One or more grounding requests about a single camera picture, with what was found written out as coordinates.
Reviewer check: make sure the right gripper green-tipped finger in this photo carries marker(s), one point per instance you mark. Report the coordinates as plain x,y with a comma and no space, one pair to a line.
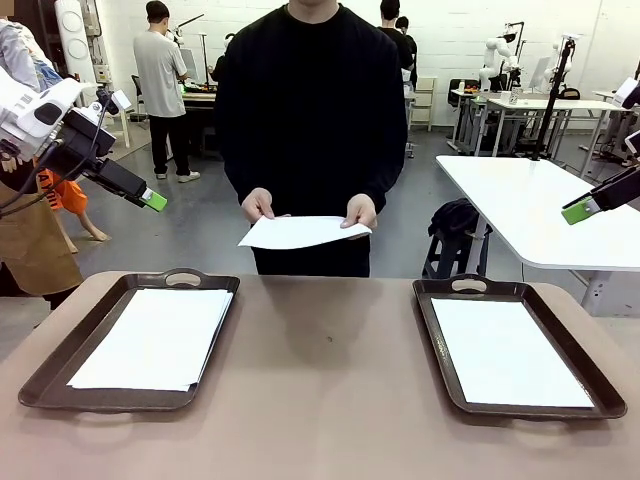
615,197
592,190

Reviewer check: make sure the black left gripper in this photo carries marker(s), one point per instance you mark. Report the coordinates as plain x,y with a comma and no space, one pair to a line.
82,140

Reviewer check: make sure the white A4 paper stack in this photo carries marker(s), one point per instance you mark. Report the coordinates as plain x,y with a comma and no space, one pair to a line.
300,232

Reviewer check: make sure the person's right forearm black sleeve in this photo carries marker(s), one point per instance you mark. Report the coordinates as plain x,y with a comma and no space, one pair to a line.
240,175

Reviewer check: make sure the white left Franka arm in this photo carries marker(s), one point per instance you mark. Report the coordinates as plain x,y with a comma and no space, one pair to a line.
20,115

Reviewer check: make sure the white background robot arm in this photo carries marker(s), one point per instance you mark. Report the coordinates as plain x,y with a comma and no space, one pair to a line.
492,55
556,48

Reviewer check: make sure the person's left forearm black sleeve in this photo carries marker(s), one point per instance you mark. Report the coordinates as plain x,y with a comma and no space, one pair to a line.
382,175

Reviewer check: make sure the person's right hand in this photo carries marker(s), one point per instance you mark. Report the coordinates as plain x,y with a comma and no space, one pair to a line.
260,205

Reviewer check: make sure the person's left hand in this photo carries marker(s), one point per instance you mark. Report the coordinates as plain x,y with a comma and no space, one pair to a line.
360,212

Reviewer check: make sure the mannequin in orange clothes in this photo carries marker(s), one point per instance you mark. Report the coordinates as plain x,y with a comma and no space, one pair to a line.
70,195

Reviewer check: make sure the large white table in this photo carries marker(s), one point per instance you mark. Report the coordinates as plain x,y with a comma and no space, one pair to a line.
510,200

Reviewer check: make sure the white long desk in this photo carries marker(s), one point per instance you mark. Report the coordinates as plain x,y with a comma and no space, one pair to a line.
575,104

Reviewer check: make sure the white desk with clutter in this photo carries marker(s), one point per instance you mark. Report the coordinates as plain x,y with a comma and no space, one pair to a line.
605,94

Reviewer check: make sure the black tripod stand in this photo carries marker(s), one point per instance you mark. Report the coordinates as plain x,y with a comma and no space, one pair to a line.
552,100

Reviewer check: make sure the cluttered background workbench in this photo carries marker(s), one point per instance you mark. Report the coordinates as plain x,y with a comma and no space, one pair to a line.
200,100

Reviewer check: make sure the mannequin with brown apron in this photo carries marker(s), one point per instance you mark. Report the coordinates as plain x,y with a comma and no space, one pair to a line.
35,260

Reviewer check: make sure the person in grey T-shirt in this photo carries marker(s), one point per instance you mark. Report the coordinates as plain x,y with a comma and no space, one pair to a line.
157,75

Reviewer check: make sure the patterned white cup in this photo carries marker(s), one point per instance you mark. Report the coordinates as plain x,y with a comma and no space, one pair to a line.
516,97

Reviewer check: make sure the white monitor back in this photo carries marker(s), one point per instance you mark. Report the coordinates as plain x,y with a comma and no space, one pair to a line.
540,72

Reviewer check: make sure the black bag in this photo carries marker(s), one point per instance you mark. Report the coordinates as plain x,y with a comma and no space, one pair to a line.
452,215

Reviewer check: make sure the tall white air conditioner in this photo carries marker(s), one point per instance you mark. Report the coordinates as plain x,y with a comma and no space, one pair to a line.
75,45

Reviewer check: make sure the black padded office chair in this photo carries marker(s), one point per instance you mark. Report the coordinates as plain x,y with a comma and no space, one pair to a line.
456,92

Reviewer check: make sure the person in black sweater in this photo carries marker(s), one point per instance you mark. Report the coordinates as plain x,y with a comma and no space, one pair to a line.
310,110

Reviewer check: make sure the brown plastic serving tray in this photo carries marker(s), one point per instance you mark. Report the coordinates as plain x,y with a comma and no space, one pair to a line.
607,395

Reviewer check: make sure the brown tray with scuffed base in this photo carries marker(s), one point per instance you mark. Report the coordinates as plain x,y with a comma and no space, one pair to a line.
50,372

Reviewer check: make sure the standing person in black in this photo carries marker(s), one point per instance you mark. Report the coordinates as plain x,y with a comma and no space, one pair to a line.
411,50
390,10

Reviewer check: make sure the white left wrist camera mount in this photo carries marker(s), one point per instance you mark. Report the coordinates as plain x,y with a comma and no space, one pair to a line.
121,100

